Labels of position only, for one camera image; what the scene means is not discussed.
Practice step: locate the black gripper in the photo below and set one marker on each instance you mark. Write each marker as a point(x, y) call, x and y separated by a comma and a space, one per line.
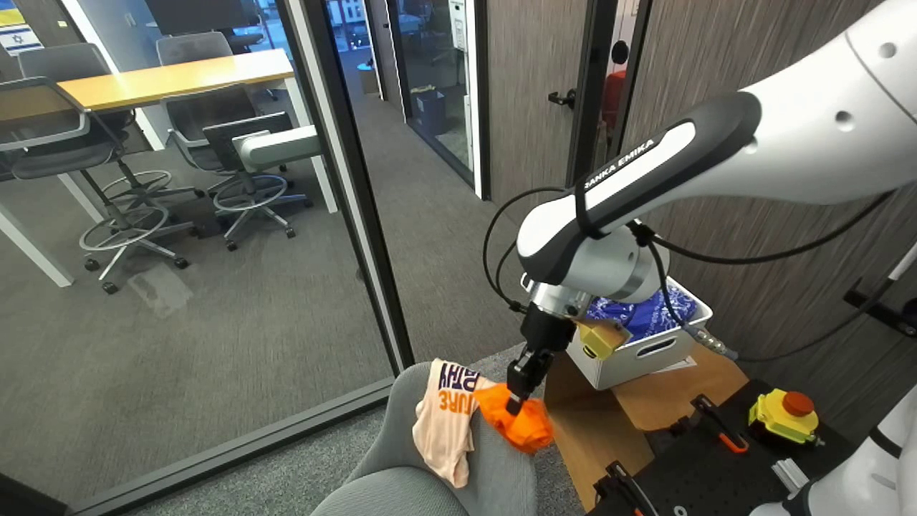
point(549, 334)

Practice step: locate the orange cloth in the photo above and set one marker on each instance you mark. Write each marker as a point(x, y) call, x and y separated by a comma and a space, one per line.
point(519, 430)

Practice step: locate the blue paisley bandana cloth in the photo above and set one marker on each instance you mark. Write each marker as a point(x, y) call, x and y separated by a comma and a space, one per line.
point(640, 315)

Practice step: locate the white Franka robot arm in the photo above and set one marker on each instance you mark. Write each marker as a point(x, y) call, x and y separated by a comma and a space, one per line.
point(792, 133)

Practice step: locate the peach printed cloth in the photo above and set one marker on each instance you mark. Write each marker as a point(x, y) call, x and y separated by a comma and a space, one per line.
point(439, 430)

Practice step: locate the white plastic basket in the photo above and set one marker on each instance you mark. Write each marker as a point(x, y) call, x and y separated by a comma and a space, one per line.
point(640, 360)

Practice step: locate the brown cardboard box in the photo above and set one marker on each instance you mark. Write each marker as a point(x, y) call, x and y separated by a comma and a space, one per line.
point(592, 440)

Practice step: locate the grey upholstered chair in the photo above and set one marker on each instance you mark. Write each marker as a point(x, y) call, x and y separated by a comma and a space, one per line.
point(402, 476)

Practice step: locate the black perforated mounting board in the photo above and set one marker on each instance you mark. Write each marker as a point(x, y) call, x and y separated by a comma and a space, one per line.
point(707, 476)

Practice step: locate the yellow emergency stop button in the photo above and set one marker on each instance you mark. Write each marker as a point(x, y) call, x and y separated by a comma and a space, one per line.
point(782, 417)

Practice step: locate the aluminium extrusion piece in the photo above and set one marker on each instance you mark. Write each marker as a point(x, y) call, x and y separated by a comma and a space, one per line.
point(792, 476)

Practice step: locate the person in red shirt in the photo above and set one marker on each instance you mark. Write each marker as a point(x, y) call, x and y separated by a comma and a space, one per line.
point(617, 89)

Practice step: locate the grey office stool chair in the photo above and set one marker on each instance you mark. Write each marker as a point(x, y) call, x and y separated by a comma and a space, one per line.
point(68, 153)
point(240, 143)

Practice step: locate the wooden top office table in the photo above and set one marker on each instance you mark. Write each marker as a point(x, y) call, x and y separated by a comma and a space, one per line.
point(174, 80)

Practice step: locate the black glass wall frame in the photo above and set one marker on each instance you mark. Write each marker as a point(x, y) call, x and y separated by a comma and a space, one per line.
point(353, 190)

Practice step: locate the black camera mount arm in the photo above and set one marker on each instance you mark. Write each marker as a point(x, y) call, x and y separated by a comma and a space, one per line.
point(878, 302)

